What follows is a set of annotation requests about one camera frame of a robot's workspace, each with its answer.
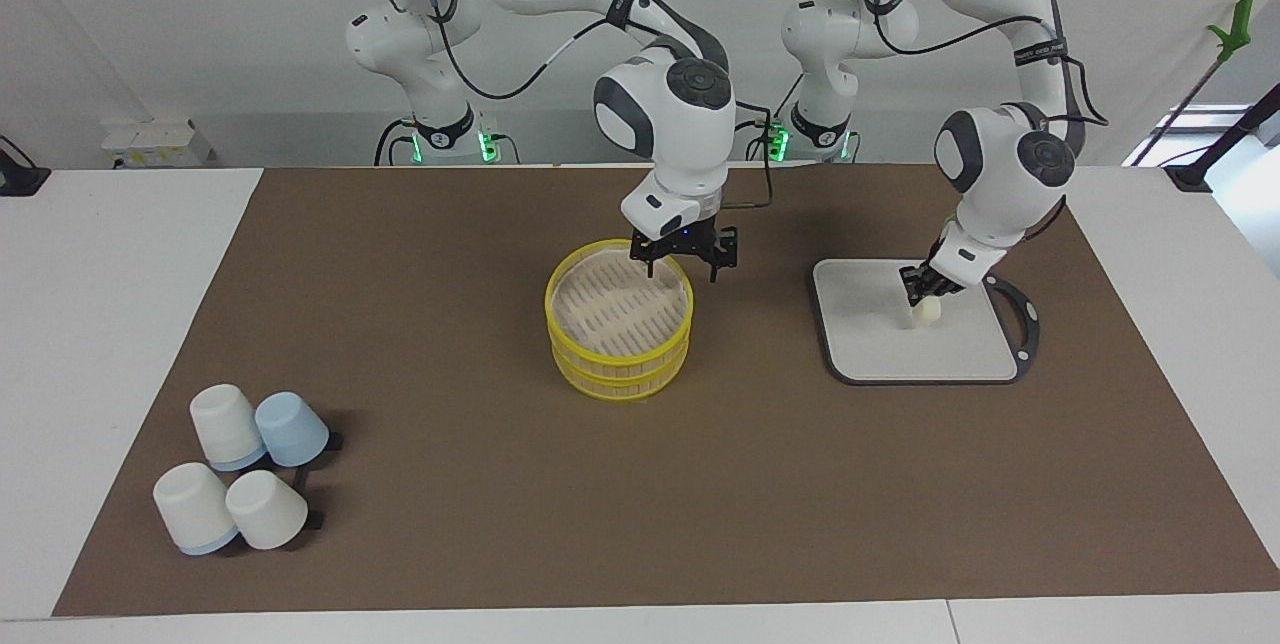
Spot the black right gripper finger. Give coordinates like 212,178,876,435
630,234,666,280
705,227,739,283

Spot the yellow steamer tier with liner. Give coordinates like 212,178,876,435
545,238,694,375

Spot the white mesh steamer liner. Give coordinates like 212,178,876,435
555,249,686,357

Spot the yellow steamer tier with slats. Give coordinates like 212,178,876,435
552,329,691,403

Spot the white cutting board grey rim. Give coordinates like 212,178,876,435
810,258,1041,386

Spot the brown table mat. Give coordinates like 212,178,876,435
52,164,1280,617

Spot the pole with green clip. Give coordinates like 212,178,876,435
1130,0,1256,167

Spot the light blue plastic cup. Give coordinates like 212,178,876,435
255,392,331,468

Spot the white plastic cup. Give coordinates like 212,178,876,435
225,470,309,551
153,462,239,557
190,384,266,472

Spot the white yellow power strip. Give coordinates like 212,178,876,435
100,117,216,171

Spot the black table clamp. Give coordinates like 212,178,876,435
0,134,51,197

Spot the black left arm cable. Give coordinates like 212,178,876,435
865,0,1111,130

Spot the black base cable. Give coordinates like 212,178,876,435
373,117,416,167

